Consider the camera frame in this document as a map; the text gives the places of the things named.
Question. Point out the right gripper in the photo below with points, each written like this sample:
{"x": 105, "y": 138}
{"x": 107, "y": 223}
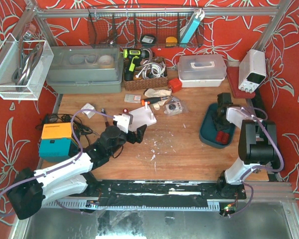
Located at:
{"x": 221, "y": 119}

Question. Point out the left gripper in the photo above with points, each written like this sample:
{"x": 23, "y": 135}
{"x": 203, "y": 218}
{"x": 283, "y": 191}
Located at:
{"x": 133, "y": 136}

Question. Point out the white peg board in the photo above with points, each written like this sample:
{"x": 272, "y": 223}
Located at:
{"x": 142, "y": 116}

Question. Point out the teal plastic tray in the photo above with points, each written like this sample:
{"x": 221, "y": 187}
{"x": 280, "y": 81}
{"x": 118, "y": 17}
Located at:
{"x": 208, "y": 132}

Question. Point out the red handled ratchet wrench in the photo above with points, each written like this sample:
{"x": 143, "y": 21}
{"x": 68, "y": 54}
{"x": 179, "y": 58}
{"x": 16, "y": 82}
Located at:
{"x": 105, "y": 117}

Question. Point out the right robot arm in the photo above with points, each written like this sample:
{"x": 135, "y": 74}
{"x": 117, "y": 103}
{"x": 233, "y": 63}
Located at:
{"x": 257, "y": 143}

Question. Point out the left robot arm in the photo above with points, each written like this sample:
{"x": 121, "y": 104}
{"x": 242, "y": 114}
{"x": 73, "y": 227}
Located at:
{"x": 33, "y": 189}

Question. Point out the red book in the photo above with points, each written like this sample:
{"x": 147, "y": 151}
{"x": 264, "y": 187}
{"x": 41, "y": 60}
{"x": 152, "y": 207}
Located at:
{"x": 233, "y": 78}

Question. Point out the orange black screwdriver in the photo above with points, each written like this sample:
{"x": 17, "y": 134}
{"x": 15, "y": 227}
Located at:
{"x": 154, "y": 100}

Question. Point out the clear drill bit case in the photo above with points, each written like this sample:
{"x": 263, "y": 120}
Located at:
{"x": 132, "y": 98}

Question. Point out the white bench power supply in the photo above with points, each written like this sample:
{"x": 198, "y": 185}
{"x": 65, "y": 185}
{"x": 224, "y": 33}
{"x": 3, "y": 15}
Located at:
{"x": 252, "y": 71}

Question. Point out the white clear storage box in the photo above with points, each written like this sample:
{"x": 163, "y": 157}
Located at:
{"x": 201, "y": 70}

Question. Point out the beige work glove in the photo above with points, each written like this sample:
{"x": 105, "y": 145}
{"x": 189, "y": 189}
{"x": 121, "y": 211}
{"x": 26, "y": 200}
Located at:
{"x": 149, "y": 93}

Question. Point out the woven wicker basket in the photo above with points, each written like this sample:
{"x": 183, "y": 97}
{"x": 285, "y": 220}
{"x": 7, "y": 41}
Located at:
{"x": 152, "y": 75}

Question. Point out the orange cube adapter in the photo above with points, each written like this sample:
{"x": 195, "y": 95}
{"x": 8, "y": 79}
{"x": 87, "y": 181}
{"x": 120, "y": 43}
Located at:
{"x": 175, "y": 85}

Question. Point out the white plug adapter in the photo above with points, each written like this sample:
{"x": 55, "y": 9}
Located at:
{"x": 88, "y": 110}

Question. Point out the yellow tape measure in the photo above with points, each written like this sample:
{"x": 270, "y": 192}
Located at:
{"x": 171, "y": 41}

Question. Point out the yellow teal device box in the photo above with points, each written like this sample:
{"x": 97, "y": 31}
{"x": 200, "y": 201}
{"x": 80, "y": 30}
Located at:
{"x": 57, "y": 142}

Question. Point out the blue white power bank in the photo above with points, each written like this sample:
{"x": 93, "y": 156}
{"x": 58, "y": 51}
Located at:
{"x": 189, "y": 29}

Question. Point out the black tape measure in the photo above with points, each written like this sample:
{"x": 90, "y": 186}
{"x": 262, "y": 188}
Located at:
{"x": 148, "y": 40}

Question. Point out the grey lidded storage box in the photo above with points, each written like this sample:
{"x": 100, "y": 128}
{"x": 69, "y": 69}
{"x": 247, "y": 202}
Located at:
{"x": 85, "y": 70}

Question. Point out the small white metal bracket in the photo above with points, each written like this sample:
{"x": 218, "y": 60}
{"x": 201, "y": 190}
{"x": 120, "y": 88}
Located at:
{"x": 174, "y": 99}

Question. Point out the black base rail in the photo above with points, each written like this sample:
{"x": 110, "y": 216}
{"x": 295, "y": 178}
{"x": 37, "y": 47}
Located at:
{"x": 163, "y": 194}

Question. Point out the green black cordless drill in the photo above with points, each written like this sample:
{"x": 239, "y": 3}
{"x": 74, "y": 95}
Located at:
{"x": 134, "y": 57}

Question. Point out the black wire shelf basket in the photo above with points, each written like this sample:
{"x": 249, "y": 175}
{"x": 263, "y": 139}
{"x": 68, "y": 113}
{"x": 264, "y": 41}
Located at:
{"x": 123, "y": 26}

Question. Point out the clear acrylic wall bin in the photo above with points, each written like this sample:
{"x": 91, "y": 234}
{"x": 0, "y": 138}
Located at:
{"x": 24, "y": 68}

